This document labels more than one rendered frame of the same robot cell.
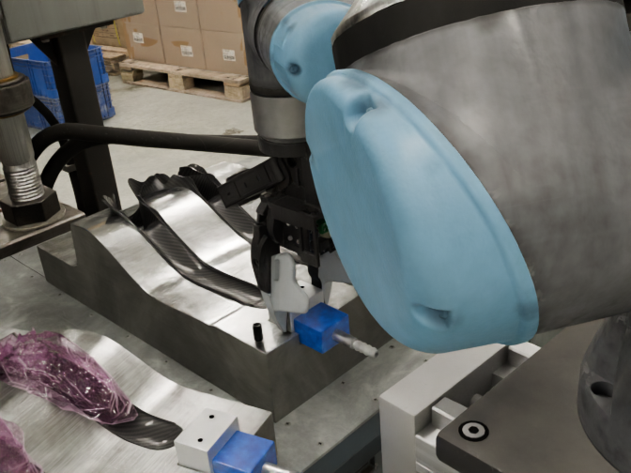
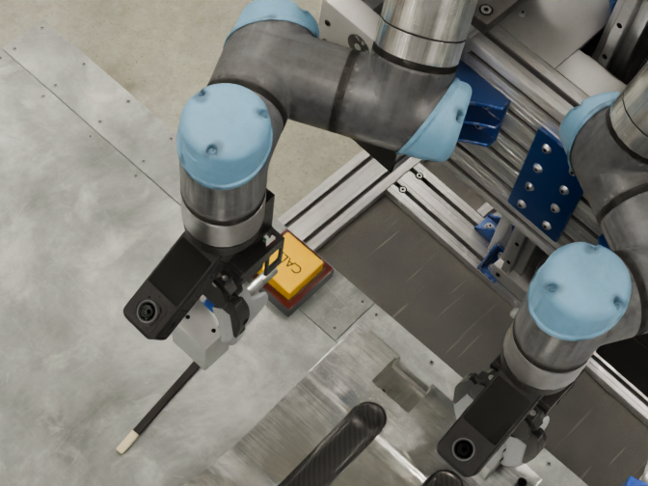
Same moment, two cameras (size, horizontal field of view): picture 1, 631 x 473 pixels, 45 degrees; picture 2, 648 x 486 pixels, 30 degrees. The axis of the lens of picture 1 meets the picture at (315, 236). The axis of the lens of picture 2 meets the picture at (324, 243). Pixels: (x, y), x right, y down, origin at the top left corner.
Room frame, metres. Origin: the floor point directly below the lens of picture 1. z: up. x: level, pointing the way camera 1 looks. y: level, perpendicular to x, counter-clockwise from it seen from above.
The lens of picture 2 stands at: (0.99, 0.44, 2.10)
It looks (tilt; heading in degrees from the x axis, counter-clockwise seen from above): 60 degrees down; 257
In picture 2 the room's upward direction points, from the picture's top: 10 degrees clockwise
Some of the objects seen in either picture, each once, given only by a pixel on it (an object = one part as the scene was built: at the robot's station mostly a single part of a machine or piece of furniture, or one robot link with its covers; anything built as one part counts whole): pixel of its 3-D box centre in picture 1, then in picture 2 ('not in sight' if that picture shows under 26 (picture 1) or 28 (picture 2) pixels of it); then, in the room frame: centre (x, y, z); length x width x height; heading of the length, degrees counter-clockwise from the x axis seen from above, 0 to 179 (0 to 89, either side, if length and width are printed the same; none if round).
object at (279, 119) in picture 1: (295, 109); (544, 342); (0.67, 0.01, 1.12); 0.08 x 0.08 x 0.05
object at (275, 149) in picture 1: (306, 191); (530, 374); (0.67, 0.00, 1.04); 0.09 x 0.08 x 0.12; 44
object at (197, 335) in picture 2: not in sight; (231, 306); (0.95, -0.13, 0.93); 0.13 x 0.05 x 0.05; 44
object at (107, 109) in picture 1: (56, 102); not in sight; (4.56, 1.51, 0.11); 0.61 x 0.43 x 0.22; 51
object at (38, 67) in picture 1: (49, 68); not in sight; (4.56, 1.50, 0.32); 0.60 x 0.41 x 0.22; 51
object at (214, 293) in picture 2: not in sight; (227, 241); (0.96, -0.12, 1.09); 0.09 x 0.08 x 0.12; 44
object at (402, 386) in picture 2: not in sight; (400, 389); (0.76, -0.05, 0.87); 0.05 x 0.05 x 0.04; 44
